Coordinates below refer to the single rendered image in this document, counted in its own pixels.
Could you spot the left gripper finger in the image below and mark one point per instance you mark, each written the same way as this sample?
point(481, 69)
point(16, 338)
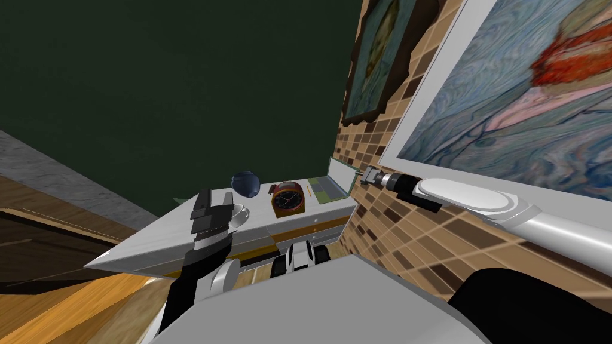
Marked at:
point(204, 200)
point(228, 199)

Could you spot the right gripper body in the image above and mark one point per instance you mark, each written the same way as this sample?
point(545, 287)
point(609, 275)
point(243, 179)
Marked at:
point(371, 177)

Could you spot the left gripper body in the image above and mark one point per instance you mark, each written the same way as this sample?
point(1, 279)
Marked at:
point(210, 222)

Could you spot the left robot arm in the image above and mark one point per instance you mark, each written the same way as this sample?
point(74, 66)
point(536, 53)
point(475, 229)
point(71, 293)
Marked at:
point(191, 279)

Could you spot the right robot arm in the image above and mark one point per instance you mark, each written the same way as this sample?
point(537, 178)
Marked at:
point(478, 200)

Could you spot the white cup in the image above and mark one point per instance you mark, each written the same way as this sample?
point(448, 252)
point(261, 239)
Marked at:
point(239, 215)

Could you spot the blue globe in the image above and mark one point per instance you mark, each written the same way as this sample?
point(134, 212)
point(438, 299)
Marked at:
point(245, 184)

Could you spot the green laptop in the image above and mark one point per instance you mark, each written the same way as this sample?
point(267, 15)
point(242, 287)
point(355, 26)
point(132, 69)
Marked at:
point(330, 184)

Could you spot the white desk with drawers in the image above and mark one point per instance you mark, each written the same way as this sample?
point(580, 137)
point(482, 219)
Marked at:
point(158, 239)

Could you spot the red alarm clock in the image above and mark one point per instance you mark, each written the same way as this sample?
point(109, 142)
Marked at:
point(288, 199)

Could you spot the orange pencil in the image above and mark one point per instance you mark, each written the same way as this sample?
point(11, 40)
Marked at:
point(309, 190)

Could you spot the dark framed painting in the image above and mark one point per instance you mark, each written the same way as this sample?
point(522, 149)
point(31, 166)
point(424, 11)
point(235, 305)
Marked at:
point(382, 57)

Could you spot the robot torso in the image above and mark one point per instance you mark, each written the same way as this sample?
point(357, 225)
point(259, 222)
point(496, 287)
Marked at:
point(315, 306)

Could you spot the white framed painting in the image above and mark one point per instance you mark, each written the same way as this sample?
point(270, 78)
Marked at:
point(507, 95)

